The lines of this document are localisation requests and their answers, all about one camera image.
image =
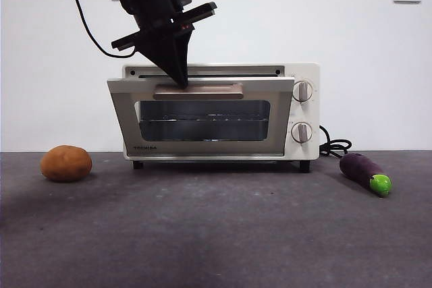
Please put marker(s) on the white toaster oven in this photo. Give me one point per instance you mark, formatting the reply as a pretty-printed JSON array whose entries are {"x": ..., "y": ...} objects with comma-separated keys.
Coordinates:
[{"x": 303, "y": 112}]

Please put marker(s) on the beige temperature oven knob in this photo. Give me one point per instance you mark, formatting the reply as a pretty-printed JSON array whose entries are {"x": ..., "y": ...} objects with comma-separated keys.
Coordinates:
[{"x": 303, "y": 91}]

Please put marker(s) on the beige timer oven knob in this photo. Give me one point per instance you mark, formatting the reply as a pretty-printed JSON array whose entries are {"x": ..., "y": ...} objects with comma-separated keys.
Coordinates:
[{"x": 302, "y": 132}]

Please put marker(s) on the purple eggplant with green stem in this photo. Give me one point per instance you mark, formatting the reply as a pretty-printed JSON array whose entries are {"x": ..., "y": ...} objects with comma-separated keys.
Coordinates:
[{"x": 359, "y": 168}]

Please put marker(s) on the brown potato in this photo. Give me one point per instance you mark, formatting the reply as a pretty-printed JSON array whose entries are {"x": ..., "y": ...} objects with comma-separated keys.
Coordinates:
[{"x": 65, "y": 164}]

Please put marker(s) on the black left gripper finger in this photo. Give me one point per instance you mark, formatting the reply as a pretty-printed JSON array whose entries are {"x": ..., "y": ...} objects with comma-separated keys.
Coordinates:
[
  {"x": 165, "y": 55},
  {"x": 185, "y": 45}
]

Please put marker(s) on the white glass oven door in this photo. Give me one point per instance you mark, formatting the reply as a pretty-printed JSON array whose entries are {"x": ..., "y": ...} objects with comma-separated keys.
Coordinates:
[{"x": 128, "y": 126}]

